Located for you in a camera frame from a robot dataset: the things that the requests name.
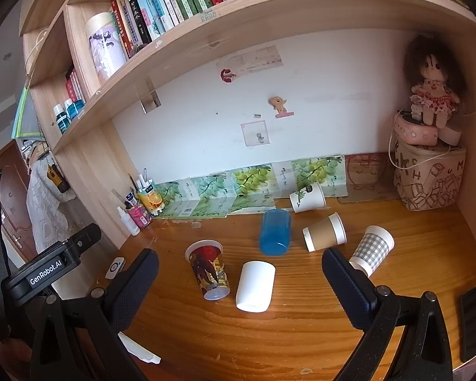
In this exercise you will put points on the brown wooden door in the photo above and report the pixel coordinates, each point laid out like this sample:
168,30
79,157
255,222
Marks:
8,214

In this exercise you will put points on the white leaf print paper cup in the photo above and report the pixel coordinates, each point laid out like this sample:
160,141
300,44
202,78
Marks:
307,198

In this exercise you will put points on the black smartphone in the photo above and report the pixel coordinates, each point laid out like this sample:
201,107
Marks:
473,325

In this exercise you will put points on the brown haired rag doll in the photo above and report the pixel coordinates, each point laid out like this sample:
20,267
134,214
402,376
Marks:
432,83

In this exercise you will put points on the white hanging cloth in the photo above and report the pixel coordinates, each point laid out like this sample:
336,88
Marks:
47,206

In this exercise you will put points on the printed white cylinder canister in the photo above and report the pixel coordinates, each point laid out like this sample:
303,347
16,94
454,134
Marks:
105,45

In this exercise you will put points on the grape print tissue pack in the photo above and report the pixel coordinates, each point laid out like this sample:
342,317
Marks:
176,202
254,184
214,192
317,170

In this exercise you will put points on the taped paper note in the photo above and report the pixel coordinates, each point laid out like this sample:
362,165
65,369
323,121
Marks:
260,61

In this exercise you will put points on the pink patterned box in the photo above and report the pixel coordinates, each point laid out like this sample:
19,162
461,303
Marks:
414,133

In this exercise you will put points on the row of books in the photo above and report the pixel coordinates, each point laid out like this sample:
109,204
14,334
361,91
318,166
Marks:
174,0

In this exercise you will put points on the grey checkered paper cup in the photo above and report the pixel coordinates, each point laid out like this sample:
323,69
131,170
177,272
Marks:
372,249

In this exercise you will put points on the brown paper cup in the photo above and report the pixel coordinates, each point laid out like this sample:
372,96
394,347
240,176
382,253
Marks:
325,232

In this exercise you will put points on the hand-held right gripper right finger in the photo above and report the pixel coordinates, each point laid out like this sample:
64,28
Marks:
347,285

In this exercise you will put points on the white paper piece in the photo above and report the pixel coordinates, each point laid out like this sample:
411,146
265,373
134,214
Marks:
141,351

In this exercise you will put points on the green framed board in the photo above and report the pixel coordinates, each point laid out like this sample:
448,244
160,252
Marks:
22,117

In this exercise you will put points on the yellow pen holder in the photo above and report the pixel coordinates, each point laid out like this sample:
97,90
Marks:
151,200

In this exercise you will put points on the blue plastic cup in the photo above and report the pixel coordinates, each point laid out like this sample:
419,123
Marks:
275,232

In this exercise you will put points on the beige printed storage bag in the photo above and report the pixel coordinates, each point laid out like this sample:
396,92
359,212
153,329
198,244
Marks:
430,180

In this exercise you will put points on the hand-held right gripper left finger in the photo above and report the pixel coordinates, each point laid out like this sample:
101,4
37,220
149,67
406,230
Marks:
137,285

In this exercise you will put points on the red book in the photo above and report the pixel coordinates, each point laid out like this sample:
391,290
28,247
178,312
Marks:
74,85

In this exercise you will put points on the red wall sticker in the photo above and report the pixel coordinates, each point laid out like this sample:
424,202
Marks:
227,75

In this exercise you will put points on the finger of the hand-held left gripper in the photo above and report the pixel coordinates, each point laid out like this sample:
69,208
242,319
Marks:
85,238

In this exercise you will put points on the clear wall pouch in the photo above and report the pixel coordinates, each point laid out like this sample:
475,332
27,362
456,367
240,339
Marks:
255,133

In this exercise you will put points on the white plastic cup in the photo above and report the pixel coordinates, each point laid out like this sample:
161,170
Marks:
256,285

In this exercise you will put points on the plain pink box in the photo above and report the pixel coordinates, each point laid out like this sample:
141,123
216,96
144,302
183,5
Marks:
451,135

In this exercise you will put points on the brown hanging bottle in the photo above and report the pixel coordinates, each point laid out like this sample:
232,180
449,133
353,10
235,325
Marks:
58,177

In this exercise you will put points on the small white bottle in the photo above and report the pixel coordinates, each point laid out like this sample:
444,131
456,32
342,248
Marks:
129,223

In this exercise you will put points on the cardboard piece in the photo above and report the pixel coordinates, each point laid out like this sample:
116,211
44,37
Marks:
367,174

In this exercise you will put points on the wooden bookshelf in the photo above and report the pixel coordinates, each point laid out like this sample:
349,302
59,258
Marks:
301,8

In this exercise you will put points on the pony wall sticker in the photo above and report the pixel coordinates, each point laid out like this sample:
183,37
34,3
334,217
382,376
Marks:
279,106

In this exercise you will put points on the red patterned paper cup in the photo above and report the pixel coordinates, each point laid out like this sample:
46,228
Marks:
207,270

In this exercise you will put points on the small white device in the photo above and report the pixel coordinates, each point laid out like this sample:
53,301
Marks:
115,268

